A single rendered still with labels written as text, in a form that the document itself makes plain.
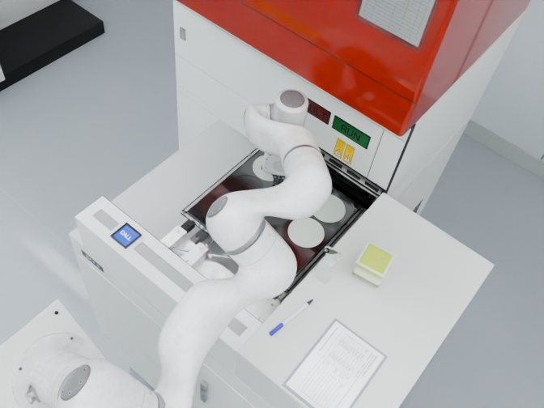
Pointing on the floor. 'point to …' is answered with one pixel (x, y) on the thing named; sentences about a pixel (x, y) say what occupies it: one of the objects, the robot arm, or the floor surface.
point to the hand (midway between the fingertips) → (278, 180)
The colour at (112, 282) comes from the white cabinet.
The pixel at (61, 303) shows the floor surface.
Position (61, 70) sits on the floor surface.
